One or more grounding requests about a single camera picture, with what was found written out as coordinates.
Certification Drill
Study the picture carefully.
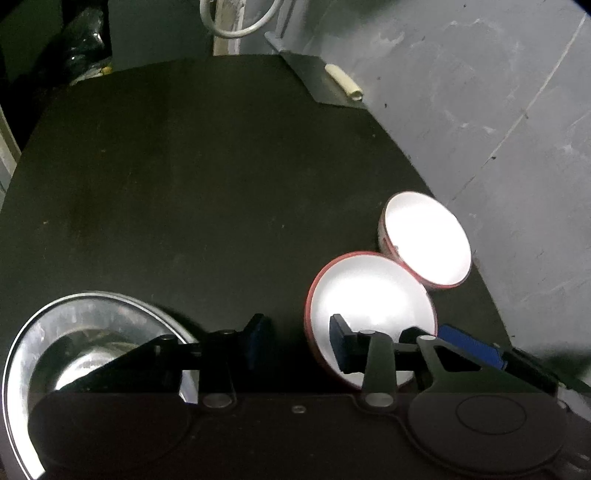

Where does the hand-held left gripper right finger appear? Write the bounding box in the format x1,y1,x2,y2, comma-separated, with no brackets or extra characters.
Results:
329,314,541,409

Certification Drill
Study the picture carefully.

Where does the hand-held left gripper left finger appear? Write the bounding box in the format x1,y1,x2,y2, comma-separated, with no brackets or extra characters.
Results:
55,314,269,411

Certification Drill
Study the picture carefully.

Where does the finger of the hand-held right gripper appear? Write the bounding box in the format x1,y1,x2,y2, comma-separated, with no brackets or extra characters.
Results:
436,324,591,398

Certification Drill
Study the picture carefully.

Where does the white bowl red rim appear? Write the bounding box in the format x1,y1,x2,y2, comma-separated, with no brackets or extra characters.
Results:
378,191,472,292
305,251,438,388

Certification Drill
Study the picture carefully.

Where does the stainless steel bowl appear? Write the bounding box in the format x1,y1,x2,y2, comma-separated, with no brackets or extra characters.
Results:
28,318,199,407

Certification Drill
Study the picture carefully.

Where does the stainless steel plate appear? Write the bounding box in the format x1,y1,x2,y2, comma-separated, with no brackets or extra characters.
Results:
1,290,204,480

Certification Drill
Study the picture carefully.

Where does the grey cabinet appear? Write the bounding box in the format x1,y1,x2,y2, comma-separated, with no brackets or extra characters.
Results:
111,0,215,70

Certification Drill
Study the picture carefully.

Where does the black plastic bag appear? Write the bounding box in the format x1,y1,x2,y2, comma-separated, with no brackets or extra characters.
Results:
60,9,112,86

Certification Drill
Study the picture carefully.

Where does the steel cleaver cream handle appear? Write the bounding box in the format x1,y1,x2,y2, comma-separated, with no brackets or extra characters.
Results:
279,51,368,109

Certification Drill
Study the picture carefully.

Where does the white door frame post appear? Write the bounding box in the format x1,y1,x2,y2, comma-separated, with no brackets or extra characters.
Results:
212,0,241,56

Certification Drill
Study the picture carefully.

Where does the cream door frame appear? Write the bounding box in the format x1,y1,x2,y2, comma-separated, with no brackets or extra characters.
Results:
0,104,21,195

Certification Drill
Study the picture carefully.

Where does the white flexible hose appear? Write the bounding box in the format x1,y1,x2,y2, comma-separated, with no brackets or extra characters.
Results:
199,0,278,38

